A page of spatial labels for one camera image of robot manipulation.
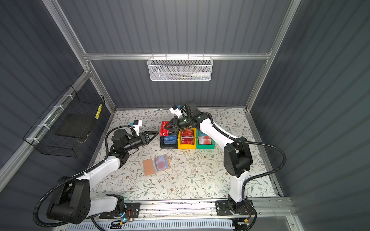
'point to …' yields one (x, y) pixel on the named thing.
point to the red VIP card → (163, 132)
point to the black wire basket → (69, 121)
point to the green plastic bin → (204, 141)
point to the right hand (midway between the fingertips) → (166, 127)
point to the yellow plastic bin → (187, 138)
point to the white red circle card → (160, 162)
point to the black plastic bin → (174, 146)
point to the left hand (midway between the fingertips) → (159, 135)
